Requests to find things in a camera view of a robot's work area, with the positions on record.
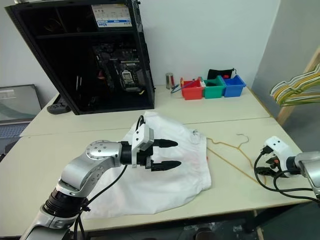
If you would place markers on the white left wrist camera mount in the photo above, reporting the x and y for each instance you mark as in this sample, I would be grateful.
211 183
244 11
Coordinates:
140 140

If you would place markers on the wooden clothes hanger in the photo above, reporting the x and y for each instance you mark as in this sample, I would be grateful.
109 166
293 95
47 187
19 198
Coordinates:
225 160

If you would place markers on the computer motherboard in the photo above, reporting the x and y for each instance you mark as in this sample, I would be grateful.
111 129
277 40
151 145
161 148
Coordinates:
125 67

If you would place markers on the red plastic bin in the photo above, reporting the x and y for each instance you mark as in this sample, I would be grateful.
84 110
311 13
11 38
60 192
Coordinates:
192 93

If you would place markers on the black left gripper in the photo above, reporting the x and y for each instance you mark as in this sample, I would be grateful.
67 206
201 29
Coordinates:
143 157

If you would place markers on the dark framed monitor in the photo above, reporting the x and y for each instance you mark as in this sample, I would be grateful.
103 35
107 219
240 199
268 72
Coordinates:
17 102

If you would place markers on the dark keyboard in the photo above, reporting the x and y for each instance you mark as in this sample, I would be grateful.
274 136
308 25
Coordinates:
10 135

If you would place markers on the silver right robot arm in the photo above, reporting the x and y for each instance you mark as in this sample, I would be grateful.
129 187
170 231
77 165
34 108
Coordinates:
310 165

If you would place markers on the black fabric pouch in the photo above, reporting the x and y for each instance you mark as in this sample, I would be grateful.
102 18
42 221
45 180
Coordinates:
217 73

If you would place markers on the black open computer case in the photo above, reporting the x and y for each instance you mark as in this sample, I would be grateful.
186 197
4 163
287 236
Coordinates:
62 75

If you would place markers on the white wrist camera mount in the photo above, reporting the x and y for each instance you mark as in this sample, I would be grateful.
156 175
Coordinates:
277 146
140 140

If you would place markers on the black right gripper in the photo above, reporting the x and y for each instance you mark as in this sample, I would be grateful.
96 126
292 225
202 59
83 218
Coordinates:
275 165

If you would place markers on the black game controller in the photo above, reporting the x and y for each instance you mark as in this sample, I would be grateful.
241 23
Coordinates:
58 107

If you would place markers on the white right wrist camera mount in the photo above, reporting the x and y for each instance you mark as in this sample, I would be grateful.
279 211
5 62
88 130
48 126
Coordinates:
277 146

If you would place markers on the white blue label sticker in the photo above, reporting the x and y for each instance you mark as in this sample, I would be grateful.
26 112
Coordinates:
112 15

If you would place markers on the wooden rack frame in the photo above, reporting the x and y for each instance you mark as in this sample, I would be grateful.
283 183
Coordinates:
286 112

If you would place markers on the dark rounded shape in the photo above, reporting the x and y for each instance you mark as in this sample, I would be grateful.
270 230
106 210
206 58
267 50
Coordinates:
206 233

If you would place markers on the metal cylinder can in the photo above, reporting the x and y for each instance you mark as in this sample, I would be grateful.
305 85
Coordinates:
169 81

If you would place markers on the green plastic bin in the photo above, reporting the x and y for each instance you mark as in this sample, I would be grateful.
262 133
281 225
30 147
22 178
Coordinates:
212 92

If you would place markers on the blue plastic bin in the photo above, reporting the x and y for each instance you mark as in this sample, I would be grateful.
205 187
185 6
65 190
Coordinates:
233 90

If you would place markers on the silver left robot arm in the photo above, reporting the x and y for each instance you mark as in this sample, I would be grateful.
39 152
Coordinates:
100 155

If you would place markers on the white shorts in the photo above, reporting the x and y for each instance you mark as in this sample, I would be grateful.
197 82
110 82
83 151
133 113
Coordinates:
162 190

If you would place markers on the black table leg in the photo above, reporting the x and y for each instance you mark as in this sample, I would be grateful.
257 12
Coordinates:
262 220

